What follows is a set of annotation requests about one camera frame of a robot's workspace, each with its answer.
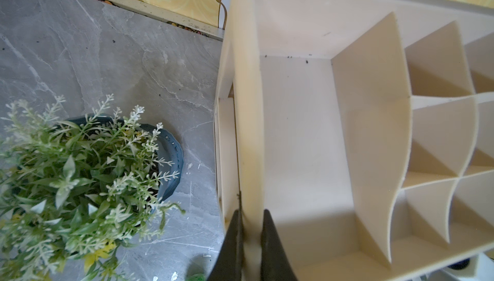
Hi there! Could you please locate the beige drawer organizer cabinet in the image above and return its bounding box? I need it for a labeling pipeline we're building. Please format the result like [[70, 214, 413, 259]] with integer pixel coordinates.
[[214, 0, 493, 280]]

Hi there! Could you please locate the green roll upper left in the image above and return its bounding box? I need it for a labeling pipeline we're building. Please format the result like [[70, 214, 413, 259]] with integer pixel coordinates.
[[185, 273, 207, 281]]

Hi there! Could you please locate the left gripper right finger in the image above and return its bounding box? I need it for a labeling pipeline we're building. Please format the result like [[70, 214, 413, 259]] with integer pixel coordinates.
[[261, 209, 297, 281]]

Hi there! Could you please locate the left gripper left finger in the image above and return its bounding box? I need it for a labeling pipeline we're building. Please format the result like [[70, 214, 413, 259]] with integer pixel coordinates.
[[207, 209, 244, 281]]

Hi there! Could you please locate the potted green plant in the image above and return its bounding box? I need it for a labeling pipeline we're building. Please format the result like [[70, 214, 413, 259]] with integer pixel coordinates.
[[1, 95, 180, 280]]

